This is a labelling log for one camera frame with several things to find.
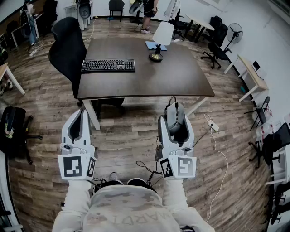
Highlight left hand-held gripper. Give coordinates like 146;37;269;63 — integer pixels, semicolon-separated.
57;107;99;181

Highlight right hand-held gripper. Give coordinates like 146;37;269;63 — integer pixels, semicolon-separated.
155;112;198;181

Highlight grey mouse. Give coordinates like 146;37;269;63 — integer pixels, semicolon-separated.
164;96;185;135

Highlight black keyboard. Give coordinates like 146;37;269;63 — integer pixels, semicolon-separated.
81;59;136;73

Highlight person's left forearm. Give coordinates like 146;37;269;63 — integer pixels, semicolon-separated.
52;180;94;232

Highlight person's right forearm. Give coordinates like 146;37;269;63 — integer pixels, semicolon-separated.
162;178;216;232

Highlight white table leg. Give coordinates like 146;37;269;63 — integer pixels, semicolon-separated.
184;97;209;117
82;99;101;131

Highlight white power strip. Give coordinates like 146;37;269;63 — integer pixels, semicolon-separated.
208;121;220;133

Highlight person's left leg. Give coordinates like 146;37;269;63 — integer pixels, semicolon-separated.
108;172;125;185

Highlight person's leg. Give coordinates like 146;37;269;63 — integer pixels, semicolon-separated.
126;178;157;193
108;172;125;185

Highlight person's right leg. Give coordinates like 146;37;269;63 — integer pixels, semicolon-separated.
126;178;157;193

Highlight black bag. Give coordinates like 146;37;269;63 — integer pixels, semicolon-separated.
0;106;44;165

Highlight black folding chair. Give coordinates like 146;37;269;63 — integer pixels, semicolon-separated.
244;96;271;131

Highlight black mesh office chair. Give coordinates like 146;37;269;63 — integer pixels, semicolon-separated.
48;16;126;114

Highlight person's torso in beige sweatshirt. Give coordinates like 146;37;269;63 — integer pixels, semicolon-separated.
82;184;182;232

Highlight white red plastic bags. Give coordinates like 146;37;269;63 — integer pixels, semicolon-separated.
255;119;284;138

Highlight blue notebook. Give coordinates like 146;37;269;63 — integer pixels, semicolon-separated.
145;41;168;51

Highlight light wooden desk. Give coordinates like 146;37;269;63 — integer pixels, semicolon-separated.
223;53;270;102

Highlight table lamp with white shade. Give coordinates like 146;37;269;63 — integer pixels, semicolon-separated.
148;21;175;63

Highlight white shelf unit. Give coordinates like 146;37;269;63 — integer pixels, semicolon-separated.
266;145;290;186

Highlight round white table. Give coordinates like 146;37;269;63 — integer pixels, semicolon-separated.
185;14;215;43

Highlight black standing fan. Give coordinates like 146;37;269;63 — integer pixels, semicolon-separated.
223;22;244;54

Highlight black plain chair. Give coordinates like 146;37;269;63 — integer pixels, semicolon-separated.
108;0;126;23

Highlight thin black cable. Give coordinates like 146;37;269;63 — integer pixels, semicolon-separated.
135;135;165;189

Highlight white floor cable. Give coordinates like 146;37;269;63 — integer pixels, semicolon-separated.
203;112;229;225

